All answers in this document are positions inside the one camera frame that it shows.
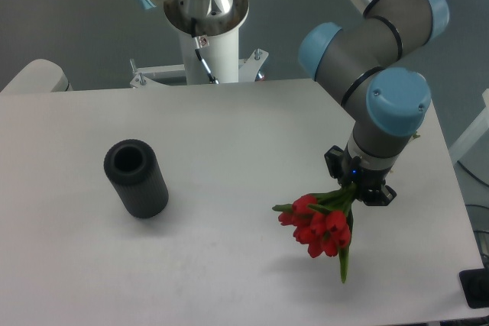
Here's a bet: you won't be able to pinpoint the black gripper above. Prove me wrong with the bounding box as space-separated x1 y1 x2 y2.
324 145 396 206

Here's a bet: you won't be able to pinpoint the red tulip bouquet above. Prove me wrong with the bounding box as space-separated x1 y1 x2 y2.
272 183 357 283

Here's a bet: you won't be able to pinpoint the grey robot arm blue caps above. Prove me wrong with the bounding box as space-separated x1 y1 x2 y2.
298 0 450 206

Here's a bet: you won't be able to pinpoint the black ribbed cylindrical vase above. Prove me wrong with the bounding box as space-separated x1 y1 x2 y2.
103 139 169 219

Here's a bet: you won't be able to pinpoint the white furniture at right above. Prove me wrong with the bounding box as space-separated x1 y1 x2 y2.
449 89 488 166

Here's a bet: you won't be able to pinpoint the black device at table corner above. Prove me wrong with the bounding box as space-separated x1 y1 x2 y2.
459 268 488 309

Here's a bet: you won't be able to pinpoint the white rounded chair back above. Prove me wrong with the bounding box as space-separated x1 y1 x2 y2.
1 59 73 95

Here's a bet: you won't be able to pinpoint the black cable on pedestal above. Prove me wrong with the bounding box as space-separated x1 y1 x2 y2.
189 16 221 85

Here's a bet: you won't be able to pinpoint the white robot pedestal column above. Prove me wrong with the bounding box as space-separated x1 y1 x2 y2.
128 31 269 89

